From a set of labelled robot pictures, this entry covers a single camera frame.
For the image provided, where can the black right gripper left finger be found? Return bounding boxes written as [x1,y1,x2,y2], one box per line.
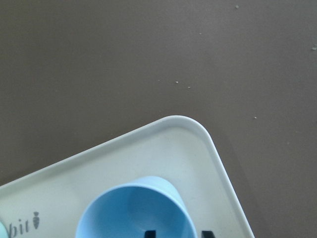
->
[145,230,156,238]

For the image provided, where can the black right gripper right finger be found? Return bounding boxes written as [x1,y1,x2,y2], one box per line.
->
[202,230,213,238]

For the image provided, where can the blue cup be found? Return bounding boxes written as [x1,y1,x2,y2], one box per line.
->
[75,176,198,238]

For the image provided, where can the green cup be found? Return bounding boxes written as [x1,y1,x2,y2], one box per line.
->
[0,222,8,238]

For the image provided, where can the cream rabbit tray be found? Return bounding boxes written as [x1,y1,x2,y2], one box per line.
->
[0,116,254,238]

